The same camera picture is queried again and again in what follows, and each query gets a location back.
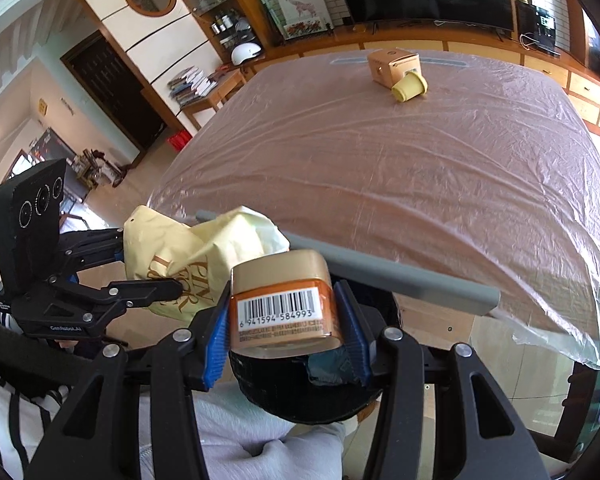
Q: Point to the stack of books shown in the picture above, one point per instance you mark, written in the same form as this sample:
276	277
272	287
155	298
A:
190	85

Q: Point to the brown cardboard box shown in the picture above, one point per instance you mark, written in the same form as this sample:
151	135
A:
389	66

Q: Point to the black coffee machine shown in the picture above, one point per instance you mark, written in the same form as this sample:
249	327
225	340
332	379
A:
537	28

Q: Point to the white dome lamp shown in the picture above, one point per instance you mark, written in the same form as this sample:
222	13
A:
245	52

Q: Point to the grey trousers leg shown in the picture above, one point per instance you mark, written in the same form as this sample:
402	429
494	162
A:
241	441

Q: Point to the orange cream jar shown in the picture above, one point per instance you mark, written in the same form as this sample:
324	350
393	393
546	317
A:
282	306

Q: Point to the small wooden side table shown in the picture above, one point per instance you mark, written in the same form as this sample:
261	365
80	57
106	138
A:
218	94

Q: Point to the yellow plastic cup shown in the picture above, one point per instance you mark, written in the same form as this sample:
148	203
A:
409	87

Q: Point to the yellow paper bag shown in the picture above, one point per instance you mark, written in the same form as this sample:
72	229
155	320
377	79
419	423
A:
198	257

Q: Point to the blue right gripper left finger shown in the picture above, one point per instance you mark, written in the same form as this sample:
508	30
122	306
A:
216	346

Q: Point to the giraffe picture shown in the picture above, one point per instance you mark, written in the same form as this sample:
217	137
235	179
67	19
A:
305	17

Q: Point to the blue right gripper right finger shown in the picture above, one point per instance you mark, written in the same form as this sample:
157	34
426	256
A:
356	334

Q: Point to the grey table edge guard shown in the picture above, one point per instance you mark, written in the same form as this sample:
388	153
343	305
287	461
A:
390	272

